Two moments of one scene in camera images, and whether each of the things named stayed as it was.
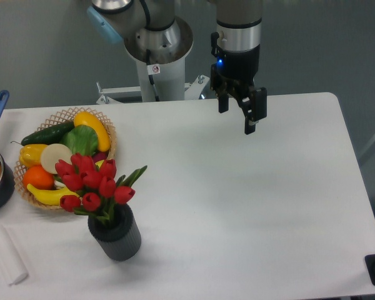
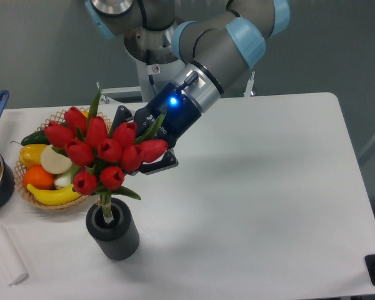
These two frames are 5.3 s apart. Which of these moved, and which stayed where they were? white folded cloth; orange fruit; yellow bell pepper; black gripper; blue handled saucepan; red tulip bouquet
Moved: black gripper; red tulip bouquet
Stayed: white folded cloth; blue handled saucepan; yellow bell pepper; orange fruit
